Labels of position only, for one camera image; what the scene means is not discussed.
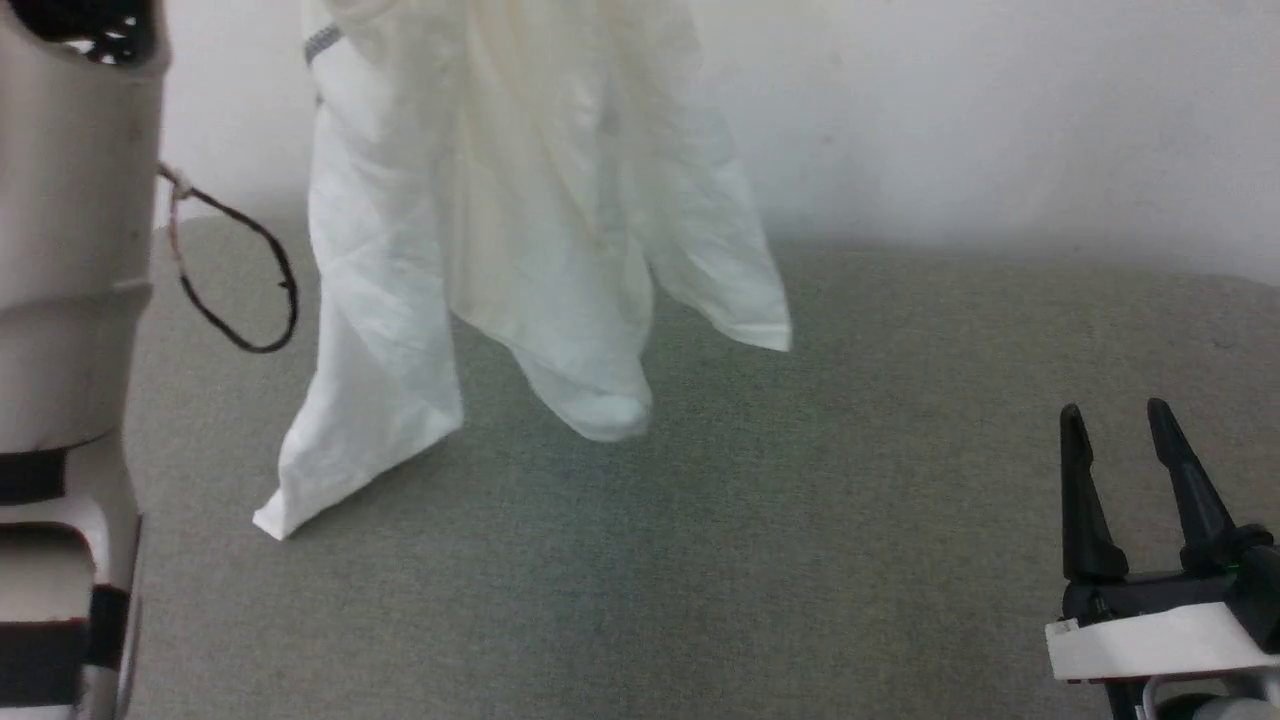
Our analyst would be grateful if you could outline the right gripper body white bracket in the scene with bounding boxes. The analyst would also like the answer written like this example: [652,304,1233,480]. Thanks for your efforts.
[1044,565,1280,685]

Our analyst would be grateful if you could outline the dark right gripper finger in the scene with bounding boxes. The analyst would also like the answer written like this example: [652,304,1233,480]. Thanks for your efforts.
[1059,403,1130,585]
[1146,397,1247,574]

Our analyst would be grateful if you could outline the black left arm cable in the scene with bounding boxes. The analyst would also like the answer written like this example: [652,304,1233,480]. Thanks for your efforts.
[157,162,300,355]

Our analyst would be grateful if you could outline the white long sleeve garment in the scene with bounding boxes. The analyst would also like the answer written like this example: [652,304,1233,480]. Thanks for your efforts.
[252,0,794,542]

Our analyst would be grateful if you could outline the grey green fabric sofa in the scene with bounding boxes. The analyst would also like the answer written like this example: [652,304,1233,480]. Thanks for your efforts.
[120,214,1280,720]

